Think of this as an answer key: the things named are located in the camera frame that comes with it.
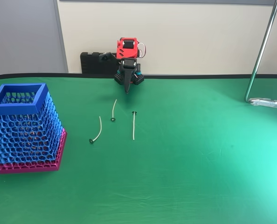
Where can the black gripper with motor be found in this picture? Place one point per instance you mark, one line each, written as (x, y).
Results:
(128, 71)

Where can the white stick with black tip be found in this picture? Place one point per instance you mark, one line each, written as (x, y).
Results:
(134, 112)
(112, 119)
(91, 141)

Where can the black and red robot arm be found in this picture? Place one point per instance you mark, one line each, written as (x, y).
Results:
(129, 52)

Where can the blue and magenta lattice basket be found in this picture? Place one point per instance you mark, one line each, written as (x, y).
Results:
(39, 98)

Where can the black plastic tool case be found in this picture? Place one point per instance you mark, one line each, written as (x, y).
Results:
(89, 63)

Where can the green table cloth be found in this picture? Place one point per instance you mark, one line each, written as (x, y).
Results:
(175, 163)

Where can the clear plastic clip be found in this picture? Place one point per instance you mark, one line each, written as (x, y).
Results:
(264, 102)

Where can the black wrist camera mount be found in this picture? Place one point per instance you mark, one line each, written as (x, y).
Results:
(104, 57)

